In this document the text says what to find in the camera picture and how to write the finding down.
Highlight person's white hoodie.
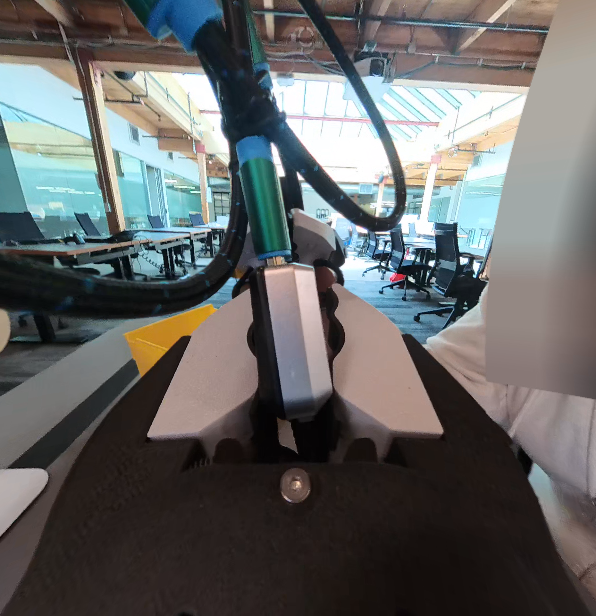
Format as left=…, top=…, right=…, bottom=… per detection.
left=425, top=284, right=596, bottom=597

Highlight grey desk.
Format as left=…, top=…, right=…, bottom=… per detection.
left=0, top=313, right=183, bottom=616

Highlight ceiling camera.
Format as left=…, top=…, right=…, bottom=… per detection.
left=354, top=50, right=394, bottom=78

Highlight black office chair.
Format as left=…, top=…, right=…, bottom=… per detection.
left=379, top=227, right=435, bottom=301
left=413, top=221, right=488, bottom=330
left=74, top=212, right=104, bottom=237
left=0, top=211, right=47, bottom=244

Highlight yellow plastic bin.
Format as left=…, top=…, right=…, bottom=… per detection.
left=124, top=304, right=217, bottom=377

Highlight black board on stand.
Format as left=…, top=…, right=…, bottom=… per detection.
left=0, top=308, right=49, bottom=548

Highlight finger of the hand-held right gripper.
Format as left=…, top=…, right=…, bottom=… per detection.
left=290, top=209, right=349, bottom=265

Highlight person's right hand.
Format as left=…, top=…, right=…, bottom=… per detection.
left=316, top=266, right=339, bottom=300

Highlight silver video switch hub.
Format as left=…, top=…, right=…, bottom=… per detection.
left=250, top=262, right=335, bottom=423

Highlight wooden office desk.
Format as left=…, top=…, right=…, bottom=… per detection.
left=0, top=226, right=226, bottom=289

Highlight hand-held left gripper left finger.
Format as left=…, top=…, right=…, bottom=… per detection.
left=147, top=290, right=262, bottom=455

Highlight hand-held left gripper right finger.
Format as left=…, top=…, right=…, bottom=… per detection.
left=322, top=283, right=444, bottom=461

